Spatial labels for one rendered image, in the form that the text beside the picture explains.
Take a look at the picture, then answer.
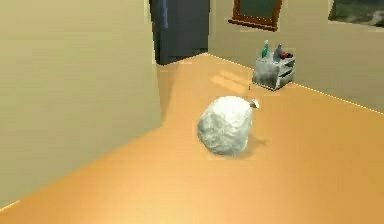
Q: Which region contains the white garbage bag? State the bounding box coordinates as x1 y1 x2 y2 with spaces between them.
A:
196 95 261 157

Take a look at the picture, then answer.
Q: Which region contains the brown framed painting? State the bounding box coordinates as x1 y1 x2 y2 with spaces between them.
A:
228 0 284 33

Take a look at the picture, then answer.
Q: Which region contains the dark grey room door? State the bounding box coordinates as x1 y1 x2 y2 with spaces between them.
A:
148 0 211 66

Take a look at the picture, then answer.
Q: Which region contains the grey low shelf unit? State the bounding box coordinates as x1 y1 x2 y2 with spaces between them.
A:
251 54 297 92

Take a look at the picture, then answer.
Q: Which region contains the green bottle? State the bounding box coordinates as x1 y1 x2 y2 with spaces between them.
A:
261 39 270 59

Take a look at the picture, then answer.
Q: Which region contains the grey bottle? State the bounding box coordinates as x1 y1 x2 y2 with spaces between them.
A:
273 43 284 63

